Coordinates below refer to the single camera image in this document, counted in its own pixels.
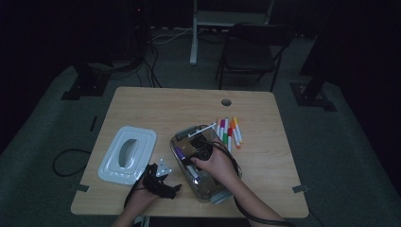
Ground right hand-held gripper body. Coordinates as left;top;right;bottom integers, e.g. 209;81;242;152
187;122;218;162

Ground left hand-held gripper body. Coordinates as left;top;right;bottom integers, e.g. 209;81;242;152
142;158;174;199

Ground purple marker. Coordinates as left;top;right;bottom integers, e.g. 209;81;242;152
174;145;187;162

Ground green marker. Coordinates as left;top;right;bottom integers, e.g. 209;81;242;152
222;117;230;146

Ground red marker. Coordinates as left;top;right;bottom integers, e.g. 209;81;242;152
226;127;234;154

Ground clear brown storage box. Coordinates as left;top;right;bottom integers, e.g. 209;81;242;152
169;124;244;204

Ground magenta marker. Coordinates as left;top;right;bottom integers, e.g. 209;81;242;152
218;118;227;141

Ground orange marker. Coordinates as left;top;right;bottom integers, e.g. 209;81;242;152
229;121;242;150

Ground yellow marker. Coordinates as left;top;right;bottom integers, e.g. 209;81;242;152
232;116;244;144

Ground white box lid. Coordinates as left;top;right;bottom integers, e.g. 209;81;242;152
97;125;158;186

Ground person's left hand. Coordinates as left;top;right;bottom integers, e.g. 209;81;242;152
125;183;161;213

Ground person's right hand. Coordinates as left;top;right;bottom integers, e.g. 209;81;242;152
190;135;241;187

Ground black folding chair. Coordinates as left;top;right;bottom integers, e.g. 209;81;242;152
215;22;296;93

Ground black stand with square base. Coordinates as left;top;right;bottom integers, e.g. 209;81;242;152
289;0;338;112
61;61;112;101

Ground dark equipment with red light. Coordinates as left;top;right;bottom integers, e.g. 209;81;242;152
122;0;152;61

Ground left hand-held gripper cable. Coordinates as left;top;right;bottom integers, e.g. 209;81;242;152
123;164;153;209

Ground hand-held gripper cable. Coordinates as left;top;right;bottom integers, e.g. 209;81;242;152
123;164;153;209
210;141;297;227

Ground right hand-held gripper cable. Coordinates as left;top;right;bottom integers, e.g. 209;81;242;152
210;141;297;227

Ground black floor cables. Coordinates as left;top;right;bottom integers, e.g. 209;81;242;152
138;44;164;89

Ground black looped floor cable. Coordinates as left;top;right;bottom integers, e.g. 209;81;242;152
51;148;93;178

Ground white metal desk frame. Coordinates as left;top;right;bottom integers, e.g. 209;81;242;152
188;0;275;66

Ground white floor cable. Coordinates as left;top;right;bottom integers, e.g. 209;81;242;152
150;27;193;45

